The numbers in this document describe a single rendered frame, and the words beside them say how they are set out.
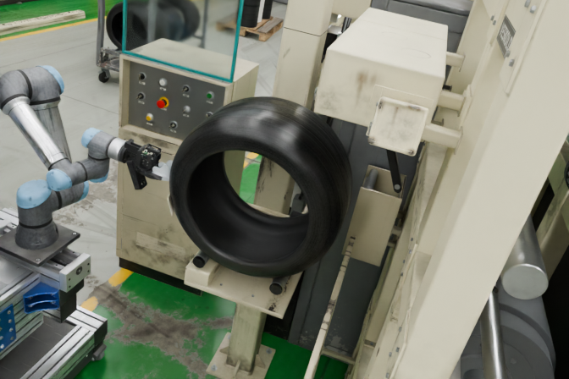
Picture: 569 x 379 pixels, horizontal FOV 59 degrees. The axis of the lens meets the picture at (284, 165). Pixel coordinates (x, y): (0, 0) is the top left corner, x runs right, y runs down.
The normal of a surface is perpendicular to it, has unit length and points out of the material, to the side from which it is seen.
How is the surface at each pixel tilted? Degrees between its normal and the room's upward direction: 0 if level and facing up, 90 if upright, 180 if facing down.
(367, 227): 90
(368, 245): 90
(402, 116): 72
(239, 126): 45
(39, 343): 0
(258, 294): 0
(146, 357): 0
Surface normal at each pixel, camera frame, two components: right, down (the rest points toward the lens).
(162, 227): -0.28, 0.40
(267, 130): -0.03, -0.35
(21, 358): 0.17, -0.87
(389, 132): -0.22, 0.12
